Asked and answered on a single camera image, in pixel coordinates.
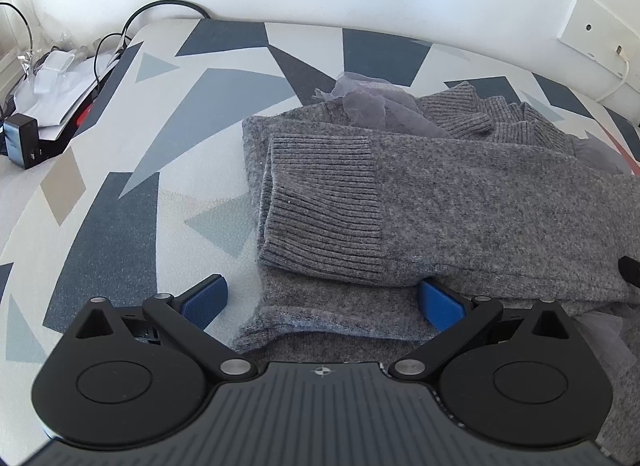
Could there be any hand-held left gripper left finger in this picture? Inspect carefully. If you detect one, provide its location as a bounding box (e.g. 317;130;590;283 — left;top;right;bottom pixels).
74;273;256;382

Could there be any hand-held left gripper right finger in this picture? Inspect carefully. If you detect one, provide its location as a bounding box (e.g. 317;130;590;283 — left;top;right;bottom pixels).
387;278;576;382

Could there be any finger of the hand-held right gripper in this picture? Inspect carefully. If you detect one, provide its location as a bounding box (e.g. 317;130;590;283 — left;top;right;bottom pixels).
618;256;640;291

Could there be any grey knit tulle sweater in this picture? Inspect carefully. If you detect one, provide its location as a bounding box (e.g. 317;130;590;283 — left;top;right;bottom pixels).
231;73;640;462

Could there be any geometric patterned bed sheet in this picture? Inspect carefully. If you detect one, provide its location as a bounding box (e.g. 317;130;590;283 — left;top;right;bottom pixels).
0;18;640;447

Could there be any black flat box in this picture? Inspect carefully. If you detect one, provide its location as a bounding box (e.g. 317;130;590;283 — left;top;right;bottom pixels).
35;43;143;159

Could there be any black charger adapter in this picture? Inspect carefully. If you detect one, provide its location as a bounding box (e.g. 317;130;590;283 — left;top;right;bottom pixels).
1;114;41;170

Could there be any white papers pile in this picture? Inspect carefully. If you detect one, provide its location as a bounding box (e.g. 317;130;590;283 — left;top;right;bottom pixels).
10;46;118;139

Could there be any white charging cable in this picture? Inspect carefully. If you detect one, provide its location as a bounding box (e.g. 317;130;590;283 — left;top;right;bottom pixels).
597;46;633;102

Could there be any white wall socket plate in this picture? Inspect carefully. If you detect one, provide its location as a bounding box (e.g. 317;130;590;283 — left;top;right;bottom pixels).
557;0;640;66

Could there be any black cable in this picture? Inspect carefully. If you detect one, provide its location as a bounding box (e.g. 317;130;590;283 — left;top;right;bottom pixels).
92;0;212;96

